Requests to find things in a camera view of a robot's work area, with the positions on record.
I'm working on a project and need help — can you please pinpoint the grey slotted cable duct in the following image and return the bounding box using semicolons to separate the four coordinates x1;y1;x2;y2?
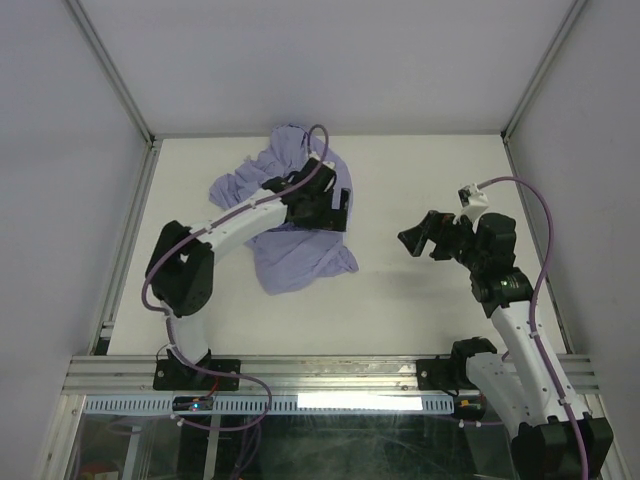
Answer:
85;392;454;416

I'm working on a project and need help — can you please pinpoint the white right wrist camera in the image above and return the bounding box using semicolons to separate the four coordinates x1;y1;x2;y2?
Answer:
455;183;489;224

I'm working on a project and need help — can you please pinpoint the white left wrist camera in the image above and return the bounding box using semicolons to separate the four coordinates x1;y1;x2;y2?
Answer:
308;152;336;170

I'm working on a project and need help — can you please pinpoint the small black circuit board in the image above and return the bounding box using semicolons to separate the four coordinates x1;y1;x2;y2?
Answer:
172;396;216;412

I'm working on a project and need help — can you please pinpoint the black orange power connector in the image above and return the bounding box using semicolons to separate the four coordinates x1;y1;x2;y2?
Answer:
452;396;487;421

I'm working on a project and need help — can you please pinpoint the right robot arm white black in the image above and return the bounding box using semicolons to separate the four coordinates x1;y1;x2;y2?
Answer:
397;210;614;479

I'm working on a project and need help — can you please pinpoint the left aluminium side rail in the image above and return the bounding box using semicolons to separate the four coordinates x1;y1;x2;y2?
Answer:
86;138;162;355

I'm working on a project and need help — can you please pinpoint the right aluminium corner post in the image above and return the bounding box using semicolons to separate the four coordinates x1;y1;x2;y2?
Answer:
501;0;590;144

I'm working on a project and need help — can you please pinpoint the lilac zip-up jacket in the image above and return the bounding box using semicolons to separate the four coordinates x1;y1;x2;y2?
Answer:
209;124;359;295

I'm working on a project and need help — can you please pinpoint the aluminium front frame rail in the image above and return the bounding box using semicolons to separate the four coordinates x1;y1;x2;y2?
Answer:
63;353;600;397

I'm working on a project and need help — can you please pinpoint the right aluminium side rail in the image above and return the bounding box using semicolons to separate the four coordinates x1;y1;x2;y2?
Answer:
500;134;574;354

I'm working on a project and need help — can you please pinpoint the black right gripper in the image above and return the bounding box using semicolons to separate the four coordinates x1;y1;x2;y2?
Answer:
396;210;484;271

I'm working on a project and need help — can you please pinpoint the left aluminium corner post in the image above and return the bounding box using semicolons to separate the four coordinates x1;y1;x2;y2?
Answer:
63;0;155;145

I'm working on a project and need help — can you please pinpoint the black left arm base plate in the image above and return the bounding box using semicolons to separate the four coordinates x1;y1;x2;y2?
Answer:
153;357;241;392

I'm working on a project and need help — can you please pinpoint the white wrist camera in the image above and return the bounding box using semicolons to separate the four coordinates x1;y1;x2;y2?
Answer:
308;152;336;170
455;183;489;224

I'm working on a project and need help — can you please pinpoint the aluminium side rail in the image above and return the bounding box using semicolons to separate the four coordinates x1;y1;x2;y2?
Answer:
500;134;574;354
86;138;162;355

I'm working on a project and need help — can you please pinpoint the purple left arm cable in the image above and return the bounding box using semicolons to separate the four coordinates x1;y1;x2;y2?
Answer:
140;123;331;431

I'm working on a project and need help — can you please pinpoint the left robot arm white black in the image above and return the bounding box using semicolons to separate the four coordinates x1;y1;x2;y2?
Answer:
141;159;351;389

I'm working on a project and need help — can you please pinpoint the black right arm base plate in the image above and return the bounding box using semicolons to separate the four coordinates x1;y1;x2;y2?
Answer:
415;356;477;395

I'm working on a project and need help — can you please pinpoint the aluminium corner post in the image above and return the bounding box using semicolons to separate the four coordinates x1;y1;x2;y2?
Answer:
501;0;590;144
63;0;155;145

